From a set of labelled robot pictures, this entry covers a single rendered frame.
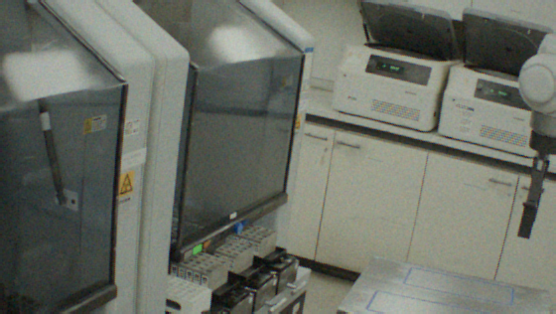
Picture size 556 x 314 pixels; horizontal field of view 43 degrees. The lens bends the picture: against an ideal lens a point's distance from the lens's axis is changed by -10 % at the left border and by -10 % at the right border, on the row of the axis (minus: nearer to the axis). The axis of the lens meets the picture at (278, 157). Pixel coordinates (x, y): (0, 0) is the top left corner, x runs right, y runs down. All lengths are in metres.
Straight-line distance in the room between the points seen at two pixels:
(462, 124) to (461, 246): 0.64
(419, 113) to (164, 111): 2.48
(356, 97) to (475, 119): 0.64
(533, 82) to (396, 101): 2.62
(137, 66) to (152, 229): 0.38
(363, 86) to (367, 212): 0.65
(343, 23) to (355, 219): 1.23
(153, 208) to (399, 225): 2.56
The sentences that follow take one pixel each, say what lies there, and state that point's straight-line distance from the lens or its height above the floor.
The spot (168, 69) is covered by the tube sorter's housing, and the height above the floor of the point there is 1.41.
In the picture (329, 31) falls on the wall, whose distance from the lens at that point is 4.70.
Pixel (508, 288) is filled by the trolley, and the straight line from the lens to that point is 2.32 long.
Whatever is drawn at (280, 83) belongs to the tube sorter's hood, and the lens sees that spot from 2.05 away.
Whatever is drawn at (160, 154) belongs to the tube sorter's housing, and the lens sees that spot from 1.60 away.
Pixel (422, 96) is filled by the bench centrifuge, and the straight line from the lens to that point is 3.90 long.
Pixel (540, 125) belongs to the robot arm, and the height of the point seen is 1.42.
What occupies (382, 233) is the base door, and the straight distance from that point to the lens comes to 4.09.
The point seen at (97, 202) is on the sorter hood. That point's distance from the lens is 1.42.
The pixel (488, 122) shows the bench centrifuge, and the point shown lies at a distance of 3.86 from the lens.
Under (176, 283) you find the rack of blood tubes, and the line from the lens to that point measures 1.88.
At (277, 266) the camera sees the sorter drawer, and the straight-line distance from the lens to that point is 2.19.
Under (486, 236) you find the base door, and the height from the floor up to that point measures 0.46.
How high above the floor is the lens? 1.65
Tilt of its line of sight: 14 degrees down
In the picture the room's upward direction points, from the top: 8 degrees clockwise
